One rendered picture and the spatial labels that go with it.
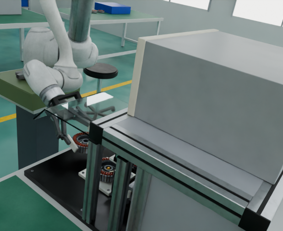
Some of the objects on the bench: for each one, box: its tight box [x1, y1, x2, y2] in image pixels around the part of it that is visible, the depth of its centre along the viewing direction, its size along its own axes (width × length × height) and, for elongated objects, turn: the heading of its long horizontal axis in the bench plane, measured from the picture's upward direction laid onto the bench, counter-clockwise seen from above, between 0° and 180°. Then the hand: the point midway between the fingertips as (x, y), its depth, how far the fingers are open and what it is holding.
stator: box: [100, 157, 116, 182], centre depth 106 cm, size 11×11×4 cm
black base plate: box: [24, 148, 135, 231], centre depth 117 cm, size 47×64×2 cm
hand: (85, 141), depth 115 cm, fingers closed on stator, 11 cm apart
